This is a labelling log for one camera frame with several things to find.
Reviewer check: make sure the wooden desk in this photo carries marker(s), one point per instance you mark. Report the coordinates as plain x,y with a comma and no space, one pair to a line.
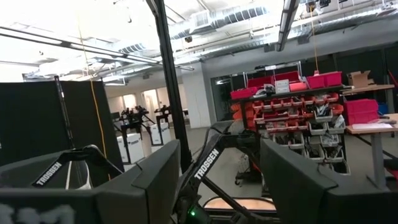
377,155

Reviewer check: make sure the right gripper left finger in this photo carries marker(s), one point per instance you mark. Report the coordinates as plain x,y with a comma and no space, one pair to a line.
155,186

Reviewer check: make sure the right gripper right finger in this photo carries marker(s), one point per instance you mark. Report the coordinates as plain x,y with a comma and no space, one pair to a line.
289,186

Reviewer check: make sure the black background robot arm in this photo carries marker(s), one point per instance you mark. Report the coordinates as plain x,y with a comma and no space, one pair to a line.
163,110
133,113

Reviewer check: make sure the white paper stack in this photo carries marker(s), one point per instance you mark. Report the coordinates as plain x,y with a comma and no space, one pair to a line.
371,126

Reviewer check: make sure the red storage crate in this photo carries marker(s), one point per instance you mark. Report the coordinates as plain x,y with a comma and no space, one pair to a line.
360,112

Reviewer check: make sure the white ceiling vent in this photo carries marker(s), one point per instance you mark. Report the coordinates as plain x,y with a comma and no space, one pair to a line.
201,18

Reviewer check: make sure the wooden shelf board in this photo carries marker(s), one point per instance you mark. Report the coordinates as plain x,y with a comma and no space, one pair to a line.
367,88

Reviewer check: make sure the cardboard box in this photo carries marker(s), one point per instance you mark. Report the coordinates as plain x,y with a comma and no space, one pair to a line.
360,79

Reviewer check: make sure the white station cabinet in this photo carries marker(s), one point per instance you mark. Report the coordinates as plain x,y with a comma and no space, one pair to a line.
133,149
161,133

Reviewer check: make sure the parts rack with red bins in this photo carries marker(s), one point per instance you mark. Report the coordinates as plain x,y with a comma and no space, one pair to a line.
280,109

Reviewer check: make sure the black partition panel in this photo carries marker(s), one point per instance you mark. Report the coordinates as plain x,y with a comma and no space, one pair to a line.
31,118

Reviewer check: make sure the red plastic bin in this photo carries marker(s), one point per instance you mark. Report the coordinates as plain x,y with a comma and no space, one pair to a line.
259,81
286,76
242,93
325,80

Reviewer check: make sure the white box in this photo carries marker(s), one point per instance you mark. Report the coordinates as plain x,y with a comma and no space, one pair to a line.
282,86

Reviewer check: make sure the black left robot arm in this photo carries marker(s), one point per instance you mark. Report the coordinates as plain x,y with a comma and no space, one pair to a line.
206,163

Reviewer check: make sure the spiral ventilation duct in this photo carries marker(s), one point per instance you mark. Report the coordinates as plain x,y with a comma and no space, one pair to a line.
236,15

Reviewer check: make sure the blue bin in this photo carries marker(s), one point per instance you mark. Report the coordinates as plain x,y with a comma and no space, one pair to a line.
383,109

